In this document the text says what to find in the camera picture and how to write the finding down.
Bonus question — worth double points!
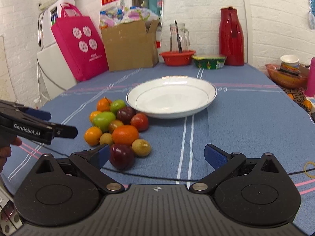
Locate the small tan longan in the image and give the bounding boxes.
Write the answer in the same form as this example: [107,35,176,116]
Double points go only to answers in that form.
[99,133,114,146]

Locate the dark red plum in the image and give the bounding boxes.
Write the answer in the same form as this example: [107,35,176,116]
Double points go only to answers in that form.
[109,144,134,171]

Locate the small yellow orange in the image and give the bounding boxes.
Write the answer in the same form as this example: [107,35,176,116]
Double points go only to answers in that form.
[89,111,101,123]

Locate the large orange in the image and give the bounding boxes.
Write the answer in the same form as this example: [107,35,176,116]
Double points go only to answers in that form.
[112,125,139,146]

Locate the large green fruit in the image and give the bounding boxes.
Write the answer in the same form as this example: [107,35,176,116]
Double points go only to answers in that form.
[92,111,116,133]

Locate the orange with stem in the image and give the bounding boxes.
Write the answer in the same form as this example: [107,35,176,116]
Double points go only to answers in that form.
[97,97,112,112]

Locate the brown longan fruit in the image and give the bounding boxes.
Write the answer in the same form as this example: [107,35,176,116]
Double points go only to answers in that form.
[131,139,151,157]

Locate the small green fruit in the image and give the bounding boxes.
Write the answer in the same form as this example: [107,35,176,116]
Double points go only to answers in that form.
[110,100,127,114]

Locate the red tomato fruit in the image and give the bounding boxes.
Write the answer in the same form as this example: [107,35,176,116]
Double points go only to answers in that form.
[130,113,149,132]

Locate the brownish green fruit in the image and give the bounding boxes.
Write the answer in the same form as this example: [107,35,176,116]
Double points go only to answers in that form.
[108,120,124,134]

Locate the person's left hand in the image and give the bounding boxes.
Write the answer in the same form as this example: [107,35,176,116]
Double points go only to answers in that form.
[0,137,22,172]

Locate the white appliance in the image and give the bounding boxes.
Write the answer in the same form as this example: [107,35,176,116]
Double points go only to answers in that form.
[37,0,76,99]

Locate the blue striped tablecloth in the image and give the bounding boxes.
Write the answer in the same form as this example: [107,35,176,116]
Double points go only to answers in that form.
[1,64,314,234]

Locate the pink tote bag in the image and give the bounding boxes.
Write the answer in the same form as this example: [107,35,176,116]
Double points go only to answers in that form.
[51,3,109,82]

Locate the yellow rubber band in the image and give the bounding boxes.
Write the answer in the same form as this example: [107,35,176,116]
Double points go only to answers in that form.
[304,161,315,179]

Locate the white porcelain plate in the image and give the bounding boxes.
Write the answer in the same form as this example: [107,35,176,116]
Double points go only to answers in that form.
[125,76,217,119]

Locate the green decorated bowl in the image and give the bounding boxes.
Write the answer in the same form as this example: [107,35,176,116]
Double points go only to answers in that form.
[192,55,226,70]

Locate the cardboard box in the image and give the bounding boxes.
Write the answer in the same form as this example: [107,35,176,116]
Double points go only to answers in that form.
[101,20,159,71]

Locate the pink bottle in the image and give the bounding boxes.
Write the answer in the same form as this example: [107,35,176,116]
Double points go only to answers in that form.
[305,58,315,97]

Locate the red plastic basket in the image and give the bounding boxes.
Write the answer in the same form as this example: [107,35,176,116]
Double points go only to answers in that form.
[160,50,196,67]

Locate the white paper cup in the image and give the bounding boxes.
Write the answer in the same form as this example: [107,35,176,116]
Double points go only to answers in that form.
[280,54,299,68]

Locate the floral packages in box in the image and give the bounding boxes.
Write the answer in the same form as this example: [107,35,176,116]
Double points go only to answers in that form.
[99,6,160,29]

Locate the red thermos jug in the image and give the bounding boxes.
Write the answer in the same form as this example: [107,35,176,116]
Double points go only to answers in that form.
[218,7,245,66]

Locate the glass pitcher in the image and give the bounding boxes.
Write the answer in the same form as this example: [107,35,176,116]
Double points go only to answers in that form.
[170,20,190,53]

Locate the blue paper fan decoration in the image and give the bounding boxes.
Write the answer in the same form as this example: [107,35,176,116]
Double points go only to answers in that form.
[308,0,315,30]

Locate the black cable on table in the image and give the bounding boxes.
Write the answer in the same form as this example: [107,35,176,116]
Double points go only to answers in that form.
[22,141,315,181]

